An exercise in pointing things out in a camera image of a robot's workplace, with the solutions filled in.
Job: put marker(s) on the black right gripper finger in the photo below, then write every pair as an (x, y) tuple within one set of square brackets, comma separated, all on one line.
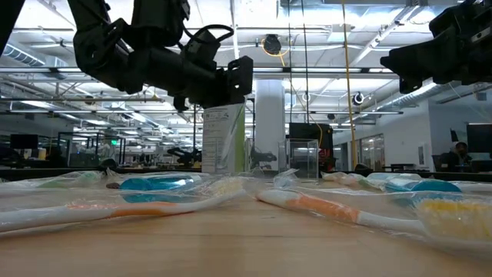
[(415, 61)]

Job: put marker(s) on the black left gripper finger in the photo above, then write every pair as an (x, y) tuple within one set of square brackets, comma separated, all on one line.
[(240, 79)]

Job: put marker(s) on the blue mouthwash bottle white cap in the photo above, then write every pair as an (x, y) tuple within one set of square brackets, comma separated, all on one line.
[(434, 186), (161, 182)]

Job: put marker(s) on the blue white toothbrush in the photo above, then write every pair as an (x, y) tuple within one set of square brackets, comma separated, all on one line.
[(392, 176)]

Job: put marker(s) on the purple white toothbrush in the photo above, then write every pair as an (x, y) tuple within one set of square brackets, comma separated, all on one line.
[(112, 185)]

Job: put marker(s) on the green white toothbrush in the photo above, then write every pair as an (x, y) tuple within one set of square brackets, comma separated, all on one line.
[(82, 177), (346, 179)]

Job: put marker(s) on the orange white toothbrush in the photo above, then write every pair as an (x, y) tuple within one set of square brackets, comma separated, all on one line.
[(134, 211), (326, 207)]

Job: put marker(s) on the yellow bristled toothbrush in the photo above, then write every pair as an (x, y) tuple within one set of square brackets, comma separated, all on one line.
[(457, 217)]

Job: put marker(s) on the black background robot arm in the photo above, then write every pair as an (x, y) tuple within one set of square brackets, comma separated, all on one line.
[(263, 157), (184, 155)]

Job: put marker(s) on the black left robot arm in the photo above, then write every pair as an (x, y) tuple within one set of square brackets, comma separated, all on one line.
[(115, 57)]

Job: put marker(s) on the white hanging conduit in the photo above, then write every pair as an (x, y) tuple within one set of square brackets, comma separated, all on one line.
[(234, 31)]

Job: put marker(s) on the clear plastic holder box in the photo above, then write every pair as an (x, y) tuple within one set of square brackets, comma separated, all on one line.
[(221, 138)]

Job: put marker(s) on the large black monitor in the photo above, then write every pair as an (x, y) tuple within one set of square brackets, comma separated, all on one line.
[(480, 138)]

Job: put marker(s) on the black equipment rack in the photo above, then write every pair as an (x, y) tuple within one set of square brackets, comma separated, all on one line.
[(311, 131)]

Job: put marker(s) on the seated person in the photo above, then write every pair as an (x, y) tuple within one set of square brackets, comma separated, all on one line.
[(459, 157)]

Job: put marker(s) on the black chair back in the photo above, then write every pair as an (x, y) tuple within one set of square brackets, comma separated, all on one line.
[(362, 167), (109, 164)]

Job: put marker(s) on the yellow container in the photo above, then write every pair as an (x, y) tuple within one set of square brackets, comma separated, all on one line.
[(42, 154)]

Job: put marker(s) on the small black monitor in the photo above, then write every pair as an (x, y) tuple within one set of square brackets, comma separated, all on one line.
[(24, 141)]

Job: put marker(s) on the silver air duct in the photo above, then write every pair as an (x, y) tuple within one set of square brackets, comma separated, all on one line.
[(19, 54), (415, 98)]

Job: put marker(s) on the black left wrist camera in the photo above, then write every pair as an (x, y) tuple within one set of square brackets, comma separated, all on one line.
[(203, 46)]

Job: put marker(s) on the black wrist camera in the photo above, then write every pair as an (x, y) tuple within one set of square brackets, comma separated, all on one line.
[(203, 46), (461, 19)]

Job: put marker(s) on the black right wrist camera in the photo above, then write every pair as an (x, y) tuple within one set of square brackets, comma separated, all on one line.
[(461, 19)]

